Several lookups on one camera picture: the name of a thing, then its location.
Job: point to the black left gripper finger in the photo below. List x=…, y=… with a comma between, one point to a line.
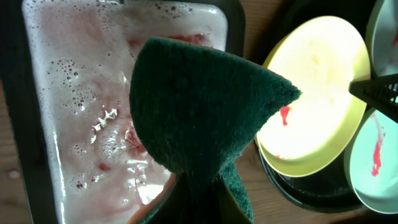
x=380, y=93

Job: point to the yellow plate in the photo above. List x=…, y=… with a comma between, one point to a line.
x=321, y=58

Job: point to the mint plate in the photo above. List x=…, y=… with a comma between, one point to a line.
x=381, y=37
x=370, y=162

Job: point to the green and orange sponge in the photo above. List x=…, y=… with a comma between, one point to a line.
x=195, y=109

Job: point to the round black tray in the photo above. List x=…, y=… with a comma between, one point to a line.
x=326, y=191

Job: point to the black rectangular soapy water tray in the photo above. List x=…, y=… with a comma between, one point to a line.
x=66, y=68

